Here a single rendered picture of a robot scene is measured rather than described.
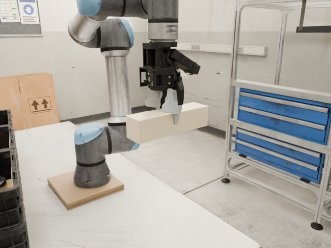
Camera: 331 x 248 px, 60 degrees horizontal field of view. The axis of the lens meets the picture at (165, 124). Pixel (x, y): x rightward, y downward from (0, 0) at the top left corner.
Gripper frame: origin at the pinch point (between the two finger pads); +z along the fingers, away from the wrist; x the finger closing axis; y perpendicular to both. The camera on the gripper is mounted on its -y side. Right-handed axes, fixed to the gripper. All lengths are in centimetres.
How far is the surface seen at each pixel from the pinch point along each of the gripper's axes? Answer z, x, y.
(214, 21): -34, -195, -226
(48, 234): 39, -23, 30
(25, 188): 39, -58, 29
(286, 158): 66, -37, -140
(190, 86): 51, -233, -226
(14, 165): 15.9, -29.9, 35.5
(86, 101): 77, -344, -116
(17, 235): 30, -16, 39
